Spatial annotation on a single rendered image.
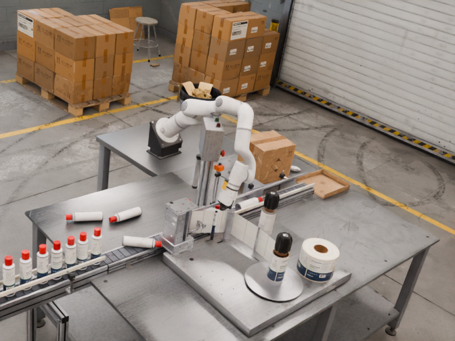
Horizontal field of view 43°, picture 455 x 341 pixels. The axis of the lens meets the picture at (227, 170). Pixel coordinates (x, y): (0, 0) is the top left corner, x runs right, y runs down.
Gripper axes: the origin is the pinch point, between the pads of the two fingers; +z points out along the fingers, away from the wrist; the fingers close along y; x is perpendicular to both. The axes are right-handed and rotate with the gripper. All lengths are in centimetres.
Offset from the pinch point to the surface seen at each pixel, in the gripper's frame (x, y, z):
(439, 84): 407, -82, -150
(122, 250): -61, -4, 29
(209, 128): -33, -4, -45
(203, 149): -31.3, -4.7, -33.6
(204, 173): -10.8, -14.7, -16.8
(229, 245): -11.3, 22.6, 10.8
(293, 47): 398, -294, -132
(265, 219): 2.2, 28.5, -9.4
